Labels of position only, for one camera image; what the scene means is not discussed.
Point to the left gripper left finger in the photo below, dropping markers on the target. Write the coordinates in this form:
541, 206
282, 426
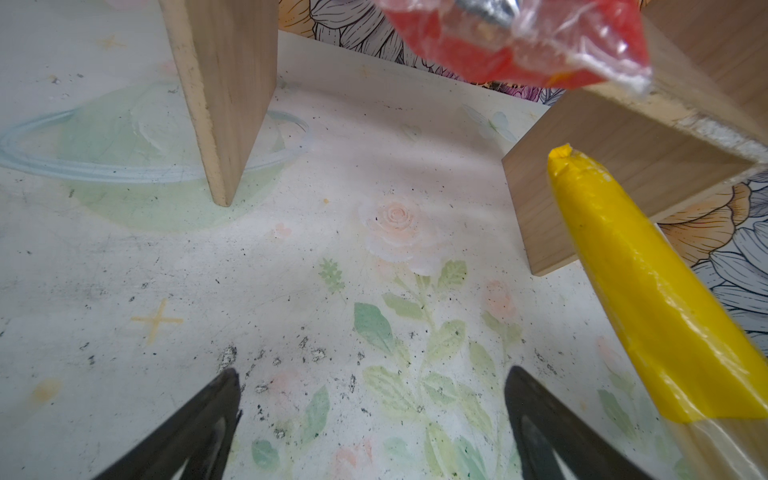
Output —
193, 443

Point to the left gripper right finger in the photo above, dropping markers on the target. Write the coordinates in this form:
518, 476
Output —
547, 432

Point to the yellow spaghetti bag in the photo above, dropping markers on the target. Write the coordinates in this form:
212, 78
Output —
704, 376

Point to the red spaghetti bag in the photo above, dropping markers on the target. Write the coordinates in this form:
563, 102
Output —
566, 44

